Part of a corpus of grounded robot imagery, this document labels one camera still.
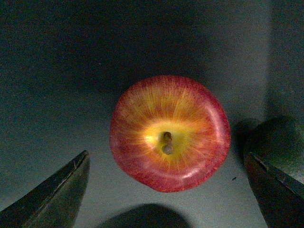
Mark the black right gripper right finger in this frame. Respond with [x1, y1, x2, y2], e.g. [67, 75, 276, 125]
[244, 153, 304, 228]

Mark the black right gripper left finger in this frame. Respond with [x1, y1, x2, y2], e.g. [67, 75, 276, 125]
[0, 151, 90, 228]

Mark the red yellow apple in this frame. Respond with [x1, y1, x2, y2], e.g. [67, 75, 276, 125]
[110, 76, 231, 192]

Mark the dark green avocado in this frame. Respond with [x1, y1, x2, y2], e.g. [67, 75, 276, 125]
[244, 116, 304, 183]

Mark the black lower display tray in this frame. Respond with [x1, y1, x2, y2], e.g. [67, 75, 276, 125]
[0, 0, 304, 228]

